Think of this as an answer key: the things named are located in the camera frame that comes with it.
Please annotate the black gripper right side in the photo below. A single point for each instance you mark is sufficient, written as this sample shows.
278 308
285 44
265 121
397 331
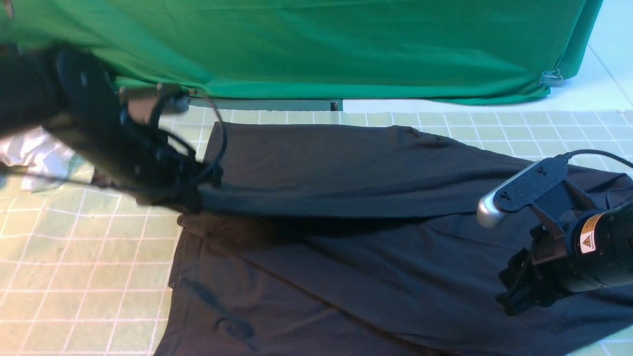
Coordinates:
544 274

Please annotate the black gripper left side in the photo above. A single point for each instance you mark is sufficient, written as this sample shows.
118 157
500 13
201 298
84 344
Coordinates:
173 177

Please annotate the dark gray long-sleeve shirt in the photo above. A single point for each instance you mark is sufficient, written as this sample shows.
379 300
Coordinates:
338 240

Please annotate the crumpled white shirt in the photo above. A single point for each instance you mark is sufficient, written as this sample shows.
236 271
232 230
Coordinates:
38 152

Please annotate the dark green base bar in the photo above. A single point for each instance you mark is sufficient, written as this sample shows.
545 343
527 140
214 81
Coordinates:
279 104

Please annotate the light green grid tablecloth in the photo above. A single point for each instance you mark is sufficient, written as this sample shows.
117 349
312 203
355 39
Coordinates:
84 272

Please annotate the metal binder clip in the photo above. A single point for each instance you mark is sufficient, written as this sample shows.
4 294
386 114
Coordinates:
550 79

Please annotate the green backdrop cloth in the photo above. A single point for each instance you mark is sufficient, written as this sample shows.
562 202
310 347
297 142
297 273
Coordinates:
474 52

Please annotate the silver wrist camera right side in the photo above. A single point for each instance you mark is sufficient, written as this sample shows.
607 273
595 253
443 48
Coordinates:
522 189

